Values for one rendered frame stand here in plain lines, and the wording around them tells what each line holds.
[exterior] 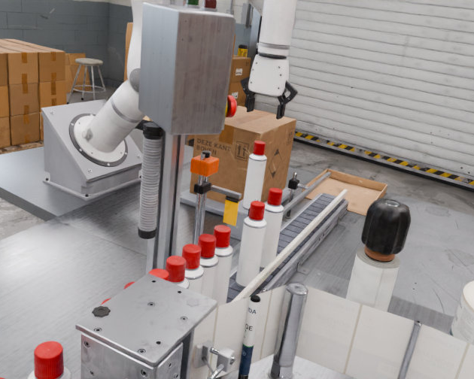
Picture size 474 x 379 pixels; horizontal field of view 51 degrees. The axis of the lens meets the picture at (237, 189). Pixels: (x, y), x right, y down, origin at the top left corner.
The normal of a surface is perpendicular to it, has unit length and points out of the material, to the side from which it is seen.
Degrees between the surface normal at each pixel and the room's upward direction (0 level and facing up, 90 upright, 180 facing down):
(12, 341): 0
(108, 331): 0
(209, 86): 90
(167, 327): 0
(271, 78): 90
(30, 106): 92
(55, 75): 90
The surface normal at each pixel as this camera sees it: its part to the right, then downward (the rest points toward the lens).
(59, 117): 0.65, -0.51
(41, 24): 0.82, 0.29
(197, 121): 0.46, 0.37
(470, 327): -0.95, 0.00
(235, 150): -0.47, 0.27
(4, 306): 0.12, -0.92
